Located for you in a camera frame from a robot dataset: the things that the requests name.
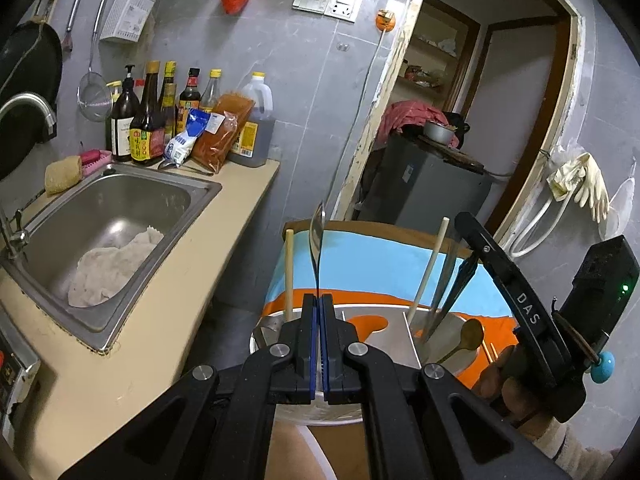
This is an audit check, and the small metal tap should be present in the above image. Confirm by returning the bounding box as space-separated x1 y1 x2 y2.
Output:
0 205 30 261

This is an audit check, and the silver stove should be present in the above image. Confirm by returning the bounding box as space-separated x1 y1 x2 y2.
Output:
0 310 41 448

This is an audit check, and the tall dark sauce bottle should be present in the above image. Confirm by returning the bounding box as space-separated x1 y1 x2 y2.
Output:
130 61 166 166

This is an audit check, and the black pot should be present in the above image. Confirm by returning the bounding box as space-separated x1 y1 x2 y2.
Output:
442 111 472 150

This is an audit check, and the light blue cloth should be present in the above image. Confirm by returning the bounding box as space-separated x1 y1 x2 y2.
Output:
265 230 516 318

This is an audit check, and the metal faucet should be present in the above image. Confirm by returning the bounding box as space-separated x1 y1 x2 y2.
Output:
0 92 57 143

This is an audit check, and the translucent plastic bag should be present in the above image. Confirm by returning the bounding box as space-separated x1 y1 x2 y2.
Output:
597 159 638 241

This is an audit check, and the metal mesh strainer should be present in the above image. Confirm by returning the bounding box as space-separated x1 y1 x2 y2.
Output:
76 0 113 122

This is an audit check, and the large vinegar jug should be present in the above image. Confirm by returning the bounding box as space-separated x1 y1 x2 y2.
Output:
229 72 275 168

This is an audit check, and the grey rag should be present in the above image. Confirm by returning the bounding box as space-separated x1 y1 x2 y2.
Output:
67 227 165 308

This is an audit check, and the person's right forearm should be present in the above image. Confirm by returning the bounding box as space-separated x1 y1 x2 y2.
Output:
520 417 621 480

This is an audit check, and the orange cloth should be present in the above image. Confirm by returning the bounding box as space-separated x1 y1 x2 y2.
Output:
260 290 518 391

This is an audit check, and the wooden door frame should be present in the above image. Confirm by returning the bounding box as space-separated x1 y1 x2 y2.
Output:
332 0 588 261

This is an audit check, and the steel sink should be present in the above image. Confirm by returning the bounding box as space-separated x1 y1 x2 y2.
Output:
0 162 223 353

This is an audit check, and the white hose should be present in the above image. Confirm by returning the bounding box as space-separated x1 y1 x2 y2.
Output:
500 195 556 260

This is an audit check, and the yellow sponge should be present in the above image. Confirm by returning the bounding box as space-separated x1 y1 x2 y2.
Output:
44 156 83 196

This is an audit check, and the crumpled cream rubber glove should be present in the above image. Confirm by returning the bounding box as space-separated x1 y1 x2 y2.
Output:
547 155 583 201

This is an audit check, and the metal pot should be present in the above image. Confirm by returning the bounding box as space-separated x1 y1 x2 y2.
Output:
422 121 453 145

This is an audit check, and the clear yellow cap bottle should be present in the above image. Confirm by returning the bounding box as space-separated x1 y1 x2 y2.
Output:
200 69 223 113

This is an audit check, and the dark pump bottle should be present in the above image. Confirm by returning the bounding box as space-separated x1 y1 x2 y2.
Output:
109 64 141 162

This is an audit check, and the silver table knife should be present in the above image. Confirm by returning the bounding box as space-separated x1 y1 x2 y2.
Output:
309 201 327 297

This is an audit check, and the black cap sauce bottle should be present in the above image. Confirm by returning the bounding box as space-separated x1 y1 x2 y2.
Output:
178 67 202 133

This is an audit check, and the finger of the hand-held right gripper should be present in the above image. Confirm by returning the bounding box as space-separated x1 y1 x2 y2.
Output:
454 211 521 283
430 252 483 338

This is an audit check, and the brown tablecloth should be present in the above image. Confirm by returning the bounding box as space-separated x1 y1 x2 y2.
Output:
260 217 521 480

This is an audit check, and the white plastic basket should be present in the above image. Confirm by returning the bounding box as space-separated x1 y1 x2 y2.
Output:
99 0 156 43

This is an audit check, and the hanging cream rubber glove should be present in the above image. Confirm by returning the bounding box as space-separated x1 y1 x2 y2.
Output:
570 154 611 223

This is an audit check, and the dark wooden board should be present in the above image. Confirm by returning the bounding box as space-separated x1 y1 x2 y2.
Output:
400 132 487 175

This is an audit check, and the blue and white bag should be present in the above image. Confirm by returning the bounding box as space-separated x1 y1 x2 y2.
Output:
164 107 227 166

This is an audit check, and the yellow cap sauce bottle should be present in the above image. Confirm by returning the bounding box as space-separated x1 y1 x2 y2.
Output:
159 61 178 133

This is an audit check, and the beige counter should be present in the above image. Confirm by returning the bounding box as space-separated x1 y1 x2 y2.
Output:
0 157 281 480

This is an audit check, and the wall socket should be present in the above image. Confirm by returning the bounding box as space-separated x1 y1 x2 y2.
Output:
324 0 362 22

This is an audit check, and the dark grey cabinet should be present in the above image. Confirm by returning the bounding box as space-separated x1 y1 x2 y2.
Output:
357 132 493 241

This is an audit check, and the black pan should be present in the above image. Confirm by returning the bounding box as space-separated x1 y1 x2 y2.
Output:
0 21 63 181

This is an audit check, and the white utensil holder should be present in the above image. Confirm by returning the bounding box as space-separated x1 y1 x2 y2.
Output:
249 302 482 427

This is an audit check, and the red chili powder bag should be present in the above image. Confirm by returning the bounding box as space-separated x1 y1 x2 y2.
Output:
192 91 256 175

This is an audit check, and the wooden spoon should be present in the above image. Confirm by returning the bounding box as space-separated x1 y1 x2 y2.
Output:
437 317 486 365

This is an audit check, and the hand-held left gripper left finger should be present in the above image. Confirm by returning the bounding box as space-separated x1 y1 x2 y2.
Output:
60 294 318 480

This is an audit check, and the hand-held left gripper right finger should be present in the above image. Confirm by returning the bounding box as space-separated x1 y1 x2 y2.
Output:
320 294 568 480

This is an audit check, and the person's right hand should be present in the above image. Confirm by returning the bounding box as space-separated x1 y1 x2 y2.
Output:
472 344 556 426

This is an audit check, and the pink cloth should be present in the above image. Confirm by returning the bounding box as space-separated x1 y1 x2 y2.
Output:
377 100 448 143

